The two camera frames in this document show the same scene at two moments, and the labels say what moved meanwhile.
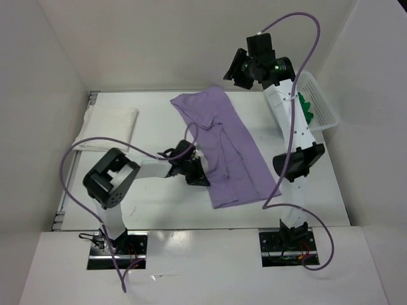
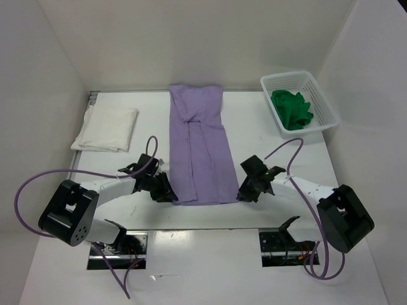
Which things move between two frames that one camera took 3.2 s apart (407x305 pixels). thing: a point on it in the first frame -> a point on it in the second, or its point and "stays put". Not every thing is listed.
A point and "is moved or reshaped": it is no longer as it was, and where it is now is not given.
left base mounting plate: (131, 248) stays put
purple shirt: (237, 175) is moved or reshaped
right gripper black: (233, 71) -> (245, 195)
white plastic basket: (324, 117) stays put
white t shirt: (107, 122) stays put
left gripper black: (198, 178) -> (166, 193)
